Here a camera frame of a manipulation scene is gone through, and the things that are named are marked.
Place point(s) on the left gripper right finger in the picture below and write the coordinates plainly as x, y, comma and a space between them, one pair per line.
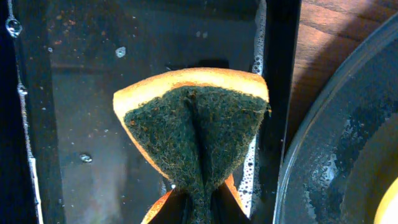
226, 209

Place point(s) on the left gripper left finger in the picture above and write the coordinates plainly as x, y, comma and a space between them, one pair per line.
172, 208

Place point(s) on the green and yellow sponge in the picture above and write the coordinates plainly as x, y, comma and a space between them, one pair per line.
194, 126

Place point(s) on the yellow plate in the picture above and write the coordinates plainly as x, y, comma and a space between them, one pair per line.
387, 211

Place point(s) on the black rectangular tray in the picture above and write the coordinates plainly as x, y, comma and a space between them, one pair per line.
113, 117

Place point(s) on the black round tray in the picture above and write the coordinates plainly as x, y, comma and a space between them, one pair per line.
344, 155

